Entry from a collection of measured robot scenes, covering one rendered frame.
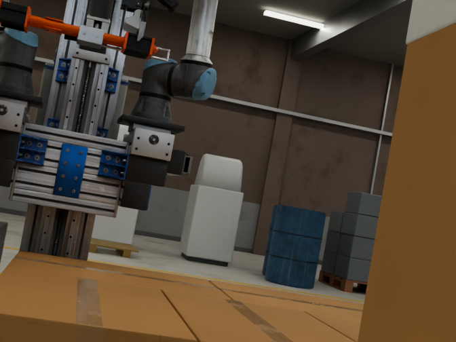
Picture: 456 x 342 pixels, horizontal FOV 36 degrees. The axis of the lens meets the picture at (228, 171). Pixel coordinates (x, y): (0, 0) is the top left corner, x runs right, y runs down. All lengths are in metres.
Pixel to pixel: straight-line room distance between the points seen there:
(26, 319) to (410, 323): 0.84
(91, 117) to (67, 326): 1.42
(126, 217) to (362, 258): 2.99
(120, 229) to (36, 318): 7.86
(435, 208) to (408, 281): 0.06
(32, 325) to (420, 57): 0.87
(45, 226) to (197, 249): 6.57
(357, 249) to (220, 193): 1.85
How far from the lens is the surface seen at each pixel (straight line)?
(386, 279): 0.62
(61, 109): 2.70
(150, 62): 2.57
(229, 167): 9.23
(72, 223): 2.61
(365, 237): 8.88
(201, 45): 2.53
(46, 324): 1.29
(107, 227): 9.12
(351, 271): 8.85
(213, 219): 9.10
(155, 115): 2.52
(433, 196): 0.56
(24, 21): 2.06
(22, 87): 2.52
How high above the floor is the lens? 0.79
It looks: 3 degrees up
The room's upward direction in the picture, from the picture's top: 10 degrees clockwise
